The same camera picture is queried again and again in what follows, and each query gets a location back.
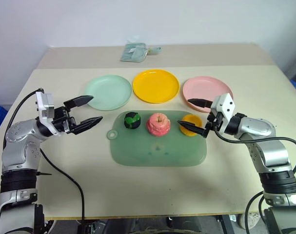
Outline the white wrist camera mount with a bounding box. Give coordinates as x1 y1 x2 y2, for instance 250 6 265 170
210 93 237 122
35 91 56 125

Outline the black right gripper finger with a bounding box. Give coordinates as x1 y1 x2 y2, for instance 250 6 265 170
177 120 211 139
187 98 213 109

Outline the white shoe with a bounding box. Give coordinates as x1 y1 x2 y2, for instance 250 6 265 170
237 211 261 230

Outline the mint green plate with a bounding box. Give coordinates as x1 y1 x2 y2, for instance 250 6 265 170
84 75 133 112

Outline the dark green toy vegetable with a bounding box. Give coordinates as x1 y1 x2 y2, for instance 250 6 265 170
123 111 141 129

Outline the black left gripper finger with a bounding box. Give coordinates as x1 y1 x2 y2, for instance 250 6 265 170
70 116 103 136
63 95 95 113

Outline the pink plate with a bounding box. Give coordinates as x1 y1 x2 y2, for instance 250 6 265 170
182 76 234 114

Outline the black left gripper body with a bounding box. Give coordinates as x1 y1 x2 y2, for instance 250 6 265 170
51 106 77 135

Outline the pink apple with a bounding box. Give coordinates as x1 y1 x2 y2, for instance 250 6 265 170
146 112 171 137

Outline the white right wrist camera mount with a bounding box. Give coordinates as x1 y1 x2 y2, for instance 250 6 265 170
210 93 237 122

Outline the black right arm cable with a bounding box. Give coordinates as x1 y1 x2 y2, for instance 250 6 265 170
213 129 296 231

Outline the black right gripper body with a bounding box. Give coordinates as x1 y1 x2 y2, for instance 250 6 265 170
205 111 226 134

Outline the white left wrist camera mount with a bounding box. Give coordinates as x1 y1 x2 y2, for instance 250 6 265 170
35 91 56 125

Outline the yellow plate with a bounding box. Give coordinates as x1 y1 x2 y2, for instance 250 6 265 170
132 69 180 104

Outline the translucent green cutting board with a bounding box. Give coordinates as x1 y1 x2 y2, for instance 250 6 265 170
106 110 208 168

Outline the orange fruit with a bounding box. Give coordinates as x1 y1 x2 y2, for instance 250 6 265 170
179 114 203 137

